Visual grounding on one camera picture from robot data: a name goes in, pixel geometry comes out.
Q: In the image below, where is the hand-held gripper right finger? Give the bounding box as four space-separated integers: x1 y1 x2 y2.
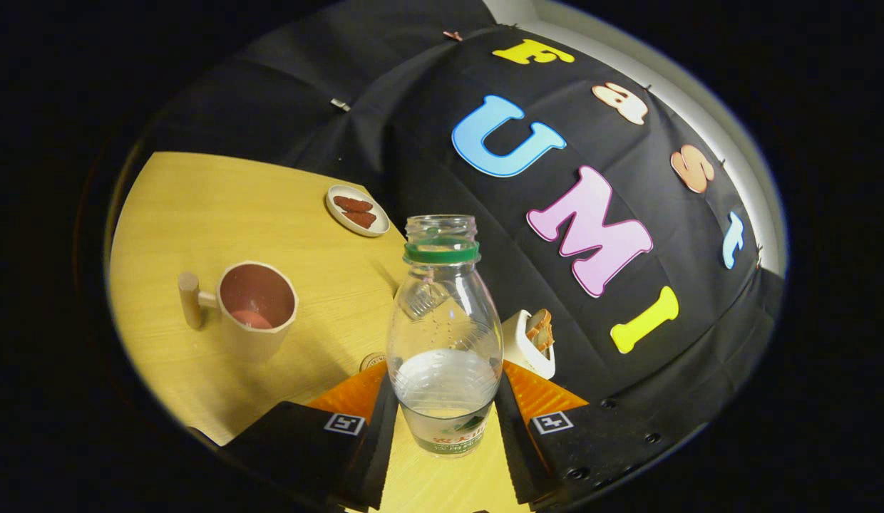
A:
493 360 689 510

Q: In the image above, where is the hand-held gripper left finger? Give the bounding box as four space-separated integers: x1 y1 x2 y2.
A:
221 360 400 510

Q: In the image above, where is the clear plastic juice bottle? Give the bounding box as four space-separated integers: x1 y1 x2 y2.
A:
386 214 504 458

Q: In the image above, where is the cream cup with wooden handle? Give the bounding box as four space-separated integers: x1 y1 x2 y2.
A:
177 261 299 363

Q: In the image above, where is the white toaster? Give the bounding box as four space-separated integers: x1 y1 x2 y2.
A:
500 309 557 380

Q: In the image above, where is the white round plate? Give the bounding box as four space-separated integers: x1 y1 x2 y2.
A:
325 185 391 238

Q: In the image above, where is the wooden table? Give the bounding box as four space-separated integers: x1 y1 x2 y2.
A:
107 151 535 513

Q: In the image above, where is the black backdrop cloth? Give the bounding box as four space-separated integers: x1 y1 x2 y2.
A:
139 0 785 428

